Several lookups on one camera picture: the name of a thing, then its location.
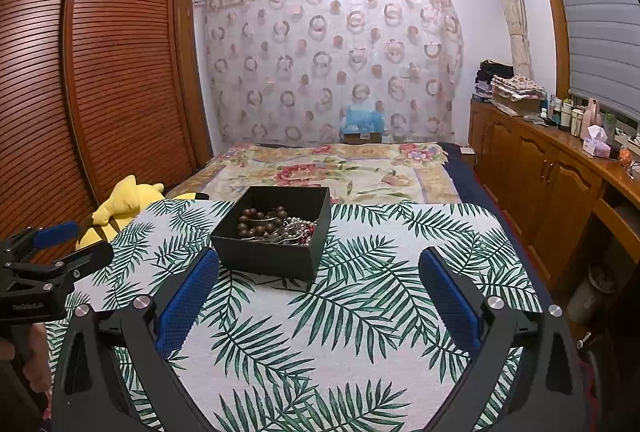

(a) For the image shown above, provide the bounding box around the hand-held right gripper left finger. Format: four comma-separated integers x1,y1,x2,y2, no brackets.
50,247,222,432

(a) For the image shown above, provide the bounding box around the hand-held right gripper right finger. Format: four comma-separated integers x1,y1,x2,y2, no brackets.
418,247,590,432

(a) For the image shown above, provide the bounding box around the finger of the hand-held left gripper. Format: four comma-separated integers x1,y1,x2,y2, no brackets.
0,221,81,265
0,240,115,298

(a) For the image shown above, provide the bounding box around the black jewelry box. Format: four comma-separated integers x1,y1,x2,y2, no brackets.
210,185,332,281

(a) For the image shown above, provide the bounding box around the brown wooden bead bracelet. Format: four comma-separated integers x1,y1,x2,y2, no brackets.
236,207,287,240

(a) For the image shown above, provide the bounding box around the silver chain necklace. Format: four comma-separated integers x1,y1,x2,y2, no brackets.
250,217,318,247

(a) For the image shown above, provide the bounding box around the person's left hand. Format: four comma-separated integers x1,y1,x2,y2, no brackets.
19,326,54,414

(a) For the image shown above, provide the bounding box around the yellow plush toy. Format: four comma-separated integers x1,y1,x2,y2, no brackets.
75,175,211,253

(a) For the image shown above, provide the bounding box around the dark blue bed sheet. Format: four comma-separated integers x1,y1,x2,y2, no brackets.
440,143,556,313

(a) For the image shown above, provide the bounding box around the leaf print cloth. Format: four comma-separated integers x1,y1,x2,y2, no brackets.
45,199,546,432

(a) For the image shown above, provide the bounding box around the white trash bin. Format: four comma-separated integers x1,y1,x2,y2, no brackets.
567,262,621,323

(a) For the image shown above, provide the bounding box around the wooden cabinet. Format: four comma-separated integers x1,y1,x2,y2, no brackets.
469,96,640,293

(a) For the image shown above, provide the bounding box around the wooden slatted wardrobe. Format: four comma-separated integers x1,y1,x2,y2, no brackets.
0,0,213,267

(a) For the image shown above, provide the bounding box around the blue plastic bag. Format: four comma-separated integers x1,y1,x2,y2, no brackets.
340,104,386,135

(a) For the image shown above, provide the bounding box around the pink tissue box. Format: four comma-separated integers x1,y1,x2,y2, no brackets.
582,124,612,159

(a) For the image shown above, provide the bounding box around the row of toiletry bottles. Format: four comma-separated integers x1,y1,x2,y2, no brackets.
547,94,617,137

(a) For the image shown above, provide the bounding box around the stack of dark clothes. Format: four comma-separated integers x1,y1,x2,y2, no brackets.
474,59,516,100

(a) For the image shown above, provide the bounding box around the beige side curtain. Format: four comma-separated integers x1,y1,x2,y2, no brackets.
480,0,533,80

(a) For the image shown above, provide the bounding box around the circle pattern curtain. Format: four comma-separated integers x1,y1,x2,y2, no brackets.
202,0,463,147

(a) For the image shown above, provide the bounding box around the grey window blind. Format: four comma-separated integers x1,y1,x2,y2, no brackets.
542,0,640,123

